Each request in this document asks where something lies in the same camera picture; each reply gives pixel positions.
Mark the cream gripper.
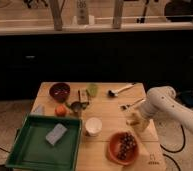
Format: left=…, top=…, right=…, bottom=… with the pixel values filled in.
left=131, top=112, right=150, bottom=132

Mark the orange bowl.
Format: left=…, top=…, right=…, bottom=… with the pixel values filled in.
left=107, top=132, right=139, bottom=166

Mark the black floor cable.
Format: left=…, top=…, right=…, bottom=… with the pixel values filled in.
left=159, top=124, right=188, bottom=171

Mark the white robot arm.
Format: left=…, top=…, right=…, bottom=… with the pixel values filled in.
left=134, top=86, right=193, bottom=134

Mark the green plastic tray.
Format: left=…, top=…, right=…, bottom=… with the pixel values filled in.
left=5, top=115, right=82, bottom=171

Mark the grey blue sponge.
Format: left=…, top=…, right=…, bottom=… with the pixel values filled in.
left=45, top=124, right=67, bottom=146

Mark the dark red bowl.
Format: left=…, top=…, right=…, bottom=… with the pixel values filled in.
left=49, top=82, right=70, bottom=103

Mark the bunch of dark grapes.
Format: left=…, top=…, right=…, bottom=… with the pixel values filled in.
left=117, top=132, right=136, bottom=160

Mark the orange fruit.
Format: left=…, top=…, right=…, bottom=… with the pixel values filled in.
left=55, top=105, right=67, bottom=117

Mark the metal fork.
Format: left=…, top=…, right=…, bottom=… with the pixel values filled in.
left=120, top=99, right=145, bottom=110

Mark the white paper cup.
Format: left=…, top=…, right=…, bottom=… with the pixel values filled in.
left=85, top=117, right=102, bottom=136

